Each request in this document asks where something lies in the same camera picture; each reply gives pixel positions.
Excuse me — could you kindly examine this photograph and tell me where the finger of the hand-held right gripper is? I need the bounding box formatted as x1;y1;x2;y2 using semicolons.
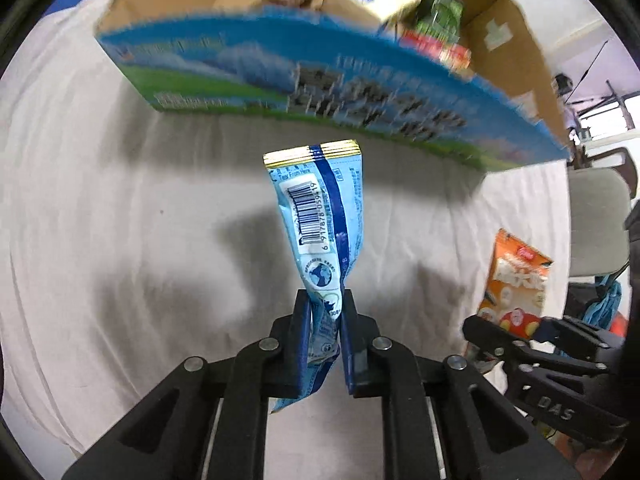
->
462;315;531;366
532;316;626;361

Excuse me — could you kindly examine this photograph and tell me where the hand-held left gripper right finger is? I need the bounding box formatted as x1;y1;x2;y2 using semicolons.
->
337;290;581;480

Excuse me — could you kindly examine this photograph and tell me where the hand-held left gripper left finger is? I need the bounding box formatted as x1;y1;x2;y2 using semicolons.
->
62;287;313;480

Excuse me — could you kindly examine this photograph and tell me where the orange snack packet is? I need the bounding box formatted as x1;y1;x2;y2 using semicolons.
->
475;228;555;341

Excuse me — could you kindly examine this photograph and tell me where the blue snack packet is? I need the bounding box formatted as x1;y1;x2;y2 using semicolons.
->
263;139;362;415

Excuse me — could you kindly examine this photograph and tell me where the cardboard box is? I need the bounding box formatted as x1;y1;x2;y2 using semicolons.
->
95;0;571;171

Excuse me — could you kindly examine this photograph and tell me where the red snack packet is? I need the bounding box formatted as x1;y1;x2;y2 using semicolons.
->
400;30;472;78

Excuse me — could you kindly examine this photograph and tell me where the green snack packet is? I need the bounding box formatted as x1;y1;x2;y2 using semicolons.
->
400;0;465;43

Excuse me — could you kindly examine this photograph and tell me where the grey plastic chair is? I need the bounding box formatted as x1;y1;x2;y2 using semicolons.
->
567;167;633;281

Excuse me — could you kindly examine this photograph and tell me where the brown wooden chair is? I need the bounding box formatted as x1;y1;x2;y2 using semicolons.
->
575;147;640;186

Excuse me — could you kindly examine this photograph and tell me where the grey tablecloth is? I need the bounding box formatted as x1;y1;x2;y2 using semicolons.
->
0;0;573;480

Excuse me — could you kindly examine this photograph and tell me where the black stand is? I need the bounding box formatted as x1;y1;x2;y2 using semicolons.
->
570;80;640;113

